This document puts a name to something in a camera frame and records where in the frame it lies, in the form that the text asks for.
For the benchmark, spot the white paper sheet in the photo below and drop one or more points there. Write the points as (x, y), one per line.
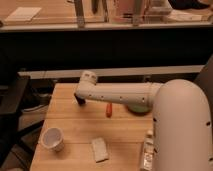
(23, 14)

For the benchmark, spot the black chair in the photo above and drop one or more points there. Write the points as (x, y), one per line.
(10, 112)

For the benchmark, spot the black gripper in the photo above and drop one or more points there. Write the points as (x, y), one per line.
(80, 100)

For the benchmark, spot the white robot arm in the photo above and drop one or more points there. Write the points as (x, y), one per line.
(182, 126)

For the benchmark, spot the green bowl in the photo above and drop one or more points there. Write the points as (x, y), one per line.
(138, 109)

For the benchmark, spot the clear plastic bottle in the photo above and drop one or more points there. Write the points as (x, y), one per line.
(147, 152)

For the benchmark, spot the white paper cup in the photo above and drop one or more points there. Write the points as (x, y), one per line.
(52, 139)

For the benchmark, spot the orange marker pen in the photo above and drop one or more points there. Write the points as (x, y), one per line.
(109, 110)

